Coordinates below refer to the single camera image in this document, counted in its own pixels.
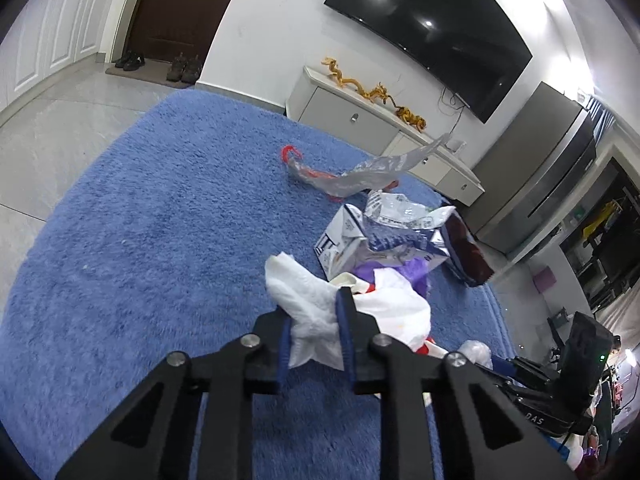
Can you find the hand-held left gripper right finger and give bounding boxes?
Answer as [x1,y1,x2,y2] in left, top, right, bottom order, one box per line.
[336,286,576,480]

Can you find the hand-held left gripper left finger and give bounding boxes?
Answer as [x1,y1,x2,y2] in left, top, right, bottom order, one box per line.
[54,310,293,480]

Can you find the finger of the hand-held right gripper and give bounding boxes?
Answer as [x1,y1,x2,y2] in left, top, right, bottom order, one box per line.
[491,356,520,379]

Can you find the white plastic film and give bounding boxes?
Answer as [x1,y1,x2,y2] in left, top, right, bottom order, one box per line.
[457,340,494,369]

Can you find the white paper tissue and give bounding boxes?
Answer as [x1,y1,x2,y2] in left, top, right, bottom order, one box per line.
[265,253,351,371]

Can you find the white plastic bag red print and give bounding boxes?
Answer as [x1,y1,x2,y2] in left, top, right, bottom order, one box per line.
[327,267,451,357]

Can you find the white and blue milk carton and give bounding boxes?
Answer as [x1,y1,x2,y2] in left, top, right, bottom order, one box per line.
[314,204,372,281]

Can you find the purple wrapper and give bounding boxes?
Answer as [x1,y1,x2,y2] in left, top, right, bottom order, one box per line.
[352,255,434,302]

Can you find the crumpled silver foil snack bag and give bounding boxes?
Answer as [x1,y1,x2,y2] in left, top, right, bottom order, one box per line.
[357,191,458,268]

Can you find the dark red snack packet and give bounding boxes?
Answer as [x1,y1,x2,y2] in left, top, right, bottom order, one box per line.
[442,207,496,288]

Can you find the yellow garment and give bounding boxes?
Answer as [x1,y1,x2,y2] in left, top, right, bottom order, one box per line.
[582,200,622,241]

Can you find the clear plastic wrapper red strip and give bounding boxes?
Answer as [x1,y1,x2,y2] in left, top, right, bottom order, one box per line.
[280,133,451,202]

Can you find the blue fluffy rug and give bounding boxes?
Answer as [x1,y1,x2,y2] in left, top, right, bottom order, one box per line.
[0,90,516,480]

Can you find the grey refrigerator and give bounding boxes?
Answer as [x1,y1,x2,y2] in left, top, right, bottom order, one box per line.
[472,81,599,257]

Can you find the white and grey television cabinet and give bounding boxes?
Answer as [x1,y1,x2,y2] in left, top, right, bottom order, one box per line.
[286,65,486,206]

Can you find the short golden dragon figurine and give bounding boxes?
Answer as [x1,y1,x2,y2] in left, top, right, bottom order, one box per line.
[395,106,429,132]

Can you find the long golden dragon figurine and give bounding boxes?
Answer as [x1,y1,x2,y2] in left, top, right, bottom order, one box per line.
[321,57,392,106]

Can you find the brown doormat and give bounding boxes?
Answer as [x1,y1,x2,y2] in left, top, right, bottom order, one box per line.
[105,62,196,90]

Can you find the black curved television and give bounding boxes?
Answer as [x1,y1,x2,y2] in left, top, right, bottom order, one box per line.
[324,0,533,124]

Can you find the dark brown entrance door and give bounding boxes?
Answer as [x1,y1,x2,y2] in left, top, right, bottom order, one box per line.
[129,0,253,59]

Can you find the white panelled shoe cabinet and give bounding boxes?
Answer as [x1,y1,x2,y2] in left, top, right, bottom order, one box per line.
[0,0,142,112]

